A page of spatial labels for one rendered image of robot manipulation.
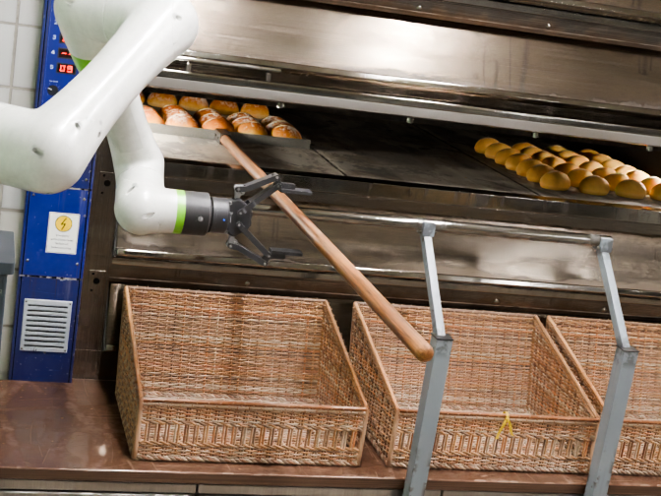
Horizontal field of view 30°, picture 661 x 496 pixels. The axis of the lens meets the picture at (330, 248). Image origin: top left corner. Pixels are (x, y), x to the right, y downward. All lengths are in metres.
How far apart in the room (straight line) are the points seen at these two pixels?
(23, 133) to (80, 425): 1.20
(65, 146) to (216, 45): 1.21
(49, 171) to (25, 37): 1.16
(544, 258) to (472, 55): 0.63
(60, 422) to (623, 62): 1.79
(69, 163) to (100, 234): 1.23
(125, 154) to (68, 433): 0.74
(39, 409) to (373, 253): 0.97
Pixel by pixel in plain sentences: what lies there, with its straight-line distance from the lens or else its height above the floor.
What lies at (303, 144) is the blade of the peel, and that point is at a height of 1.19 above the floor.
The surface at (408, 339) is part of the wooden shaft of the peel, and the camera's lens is 1.98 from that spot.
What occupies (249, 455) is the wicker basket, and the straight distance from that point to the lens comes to 2.93.
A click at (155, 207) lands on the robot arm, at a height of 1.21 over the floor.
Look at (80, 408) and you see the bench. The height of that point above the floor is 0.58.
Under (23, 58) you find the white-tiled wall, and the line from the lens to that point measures 3.12.
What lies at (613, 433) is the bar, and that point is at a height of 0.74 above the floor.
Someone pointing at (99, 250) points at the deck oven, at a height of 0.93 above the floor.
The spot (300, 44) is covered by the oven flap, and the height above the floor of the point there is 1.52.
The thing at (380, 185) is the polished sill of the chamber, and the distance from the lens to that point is 3.32.
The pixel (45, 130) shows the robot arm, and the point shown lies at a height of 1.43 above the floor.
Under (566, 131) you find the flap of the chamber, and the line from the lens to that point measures 3.32.
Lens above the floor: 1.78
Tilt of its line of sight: 14 degrees down
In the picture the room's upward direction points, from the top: 9 degrees clockwise
